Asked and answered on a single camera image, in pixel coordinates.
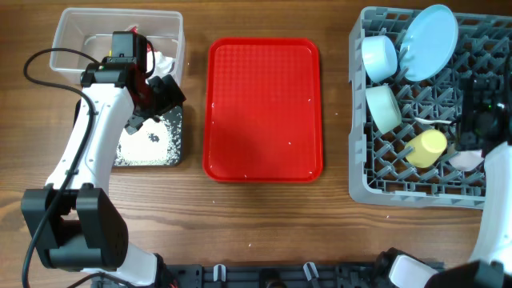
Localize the white rice pile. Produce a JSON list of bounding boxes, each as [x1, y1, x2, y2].
[[114, 106, 183, 166]]

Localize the white tissue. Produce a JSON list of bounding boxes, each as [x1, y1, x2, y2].
[[146, 51, 175, 78]]

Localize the pink plastic cup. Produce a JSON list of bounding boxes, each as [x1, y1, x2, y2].
[[447, 144, 484, 172]]

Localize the white plastic spoon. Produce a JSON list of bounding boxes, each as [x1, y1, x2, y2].
[[414, 117, 453, 126]]

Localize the yellow plastic cup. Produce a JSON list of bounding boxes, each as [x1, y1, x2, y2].
[[406, 129, 447, 168]]

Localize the red foil wrapper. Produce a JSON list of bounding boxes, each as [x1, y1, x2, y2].
[[126, 26, 153, 52]]

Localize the light blue plate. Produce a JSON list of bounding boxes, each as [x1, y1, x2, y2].
[[399, 4, 458, 82]]

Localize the mint green bowl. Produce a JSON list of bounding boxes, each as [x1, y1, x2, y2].
[[365, 86, 402, 134]]

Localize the light blue bowl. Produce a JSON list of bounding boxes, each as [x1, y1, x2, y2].
[[362, 35, 398, 82]]

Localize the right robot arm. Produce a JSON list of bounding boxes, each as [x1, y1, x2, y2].
[[370, 73, 511, 287]]

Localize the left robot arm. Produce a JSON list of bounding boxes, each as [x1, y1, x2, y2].
[[21, 31, 185, 287]]

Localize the black waste tray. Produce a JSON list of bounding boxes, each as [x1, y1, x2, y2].
[[73, 98, 184, 168]]

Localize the grey dishwasher rack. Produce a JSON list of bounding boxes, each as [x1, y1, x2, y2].
[[349, 6, 511, 209]]

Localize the clear plastic bin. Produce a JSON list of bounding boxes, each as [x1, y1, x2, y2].
[[53, 7, 186, 83]]

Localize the red serving tray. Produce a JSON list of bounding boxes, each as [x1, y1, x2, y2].
[[202, 38, 323, 183]]

